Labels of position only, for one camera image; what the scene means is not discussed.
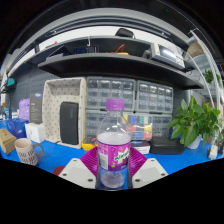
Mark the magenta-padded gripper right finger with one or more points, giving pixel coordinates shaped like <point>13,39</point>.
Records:
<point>148,171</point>

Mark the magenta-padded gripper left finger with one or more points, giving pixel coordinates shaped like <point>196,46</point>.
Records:
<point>77,171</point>

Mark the purple-capped clear drink bottle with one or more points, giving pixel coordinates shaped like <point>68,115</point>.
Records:
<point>114,150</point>

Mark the black box with white label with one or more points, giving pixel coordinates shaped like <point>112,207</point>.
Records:
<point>141,147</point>

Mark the yellow multimeter with leads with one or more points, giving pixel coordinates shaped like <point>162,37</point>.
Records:
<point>88,146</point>

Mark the black flat case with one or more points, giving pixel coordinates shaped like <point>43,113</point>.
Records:
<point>166,146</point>

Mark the clear organizer with coloured parts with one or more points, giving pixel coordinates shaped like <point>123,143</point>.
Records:
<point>140,128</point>

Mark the black rectangular speaker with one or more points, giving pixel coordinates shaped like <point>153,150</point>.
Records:
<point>69,123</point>

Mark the beige patterned mug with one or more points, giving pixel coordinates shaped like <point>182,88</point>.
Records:
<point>26,151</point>

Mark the small white box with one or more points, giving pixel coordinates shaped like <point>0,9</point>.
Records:
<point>35,132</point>

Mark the white dotted storage bin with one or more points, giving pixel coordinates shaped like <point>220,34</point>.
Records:
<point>51,113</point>

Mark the green potted plant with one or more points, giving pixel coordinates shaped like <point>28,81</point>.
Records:
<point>193,123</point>

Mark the blue box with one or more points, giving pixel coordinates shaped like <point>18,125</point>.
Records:
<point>16,128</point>

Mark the dark grey upright box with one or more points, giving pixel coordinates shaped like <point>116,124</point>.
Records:
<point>36,108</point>

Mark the brown cardboard box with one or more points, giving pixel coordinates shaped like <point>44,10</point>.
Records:
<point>6,141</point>

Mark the purple plastic bag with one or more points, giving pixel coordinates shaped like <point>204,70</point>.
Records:
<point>24,109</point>

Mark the teal small device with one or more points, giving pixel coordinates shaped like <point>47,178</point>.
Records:
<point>10,82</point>

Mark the dark overhead shelf unit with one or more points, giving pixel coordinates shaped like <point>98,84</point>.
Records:
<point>110,65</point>

